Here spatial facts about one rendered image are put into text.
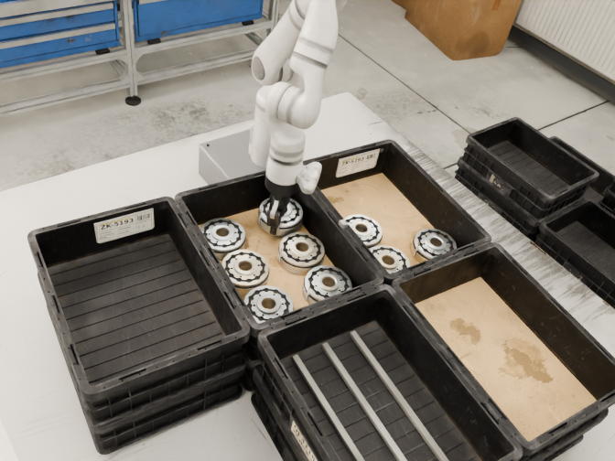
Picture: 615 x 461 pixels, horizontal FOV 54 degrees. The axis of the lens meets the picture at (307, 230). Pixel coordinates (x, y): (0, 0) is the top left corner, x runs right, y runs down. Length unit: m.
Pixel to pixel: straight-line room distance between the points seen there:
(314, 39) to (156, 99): 2.25
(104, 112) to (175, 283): 2.03
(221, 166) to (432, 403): 0.81
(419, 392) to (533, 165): 1.47
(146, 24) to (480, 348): 2.34
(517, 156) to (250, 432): 1.65
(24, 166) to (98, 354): 1.84
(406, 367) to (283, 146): 0.50
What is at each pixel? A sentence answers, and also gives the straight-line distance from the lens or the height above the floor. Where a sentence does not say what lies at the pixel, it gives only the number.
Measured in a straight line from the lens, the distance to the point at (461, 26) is 4.08.
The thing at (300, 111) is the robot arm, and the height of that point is 1.20.
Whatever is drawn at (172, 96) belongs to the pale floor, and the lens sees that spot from 3.36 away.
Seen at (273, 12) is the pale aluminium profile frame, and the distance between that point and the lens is 3.48.
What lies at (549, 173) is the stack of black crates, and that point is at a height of 0.49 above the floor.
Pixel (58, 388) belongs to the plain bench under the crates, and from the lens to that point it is 1.34.
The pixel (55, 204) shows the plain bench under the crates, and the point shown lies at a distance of 1.69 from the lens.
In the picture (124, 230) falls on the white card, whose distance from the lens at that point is 1.35.
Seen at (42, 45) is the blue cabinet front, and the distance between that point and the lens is 3.01.
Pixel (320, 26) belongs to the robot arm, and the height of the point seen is 1.33.
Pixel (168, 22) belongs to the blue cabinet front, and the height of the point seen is 0.39.
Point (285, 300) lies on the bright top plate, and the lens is 1.25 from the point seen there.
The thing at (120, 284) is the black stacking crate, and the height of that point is 0.83.
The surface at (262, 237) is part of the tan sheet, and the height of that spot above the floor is 0.83.
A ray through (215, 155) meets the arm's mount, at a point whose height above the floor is 0.81.
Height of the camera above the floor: 1.83
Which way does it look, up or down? 44 degrees down
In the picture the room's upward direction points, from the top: 11 degrees clockwise
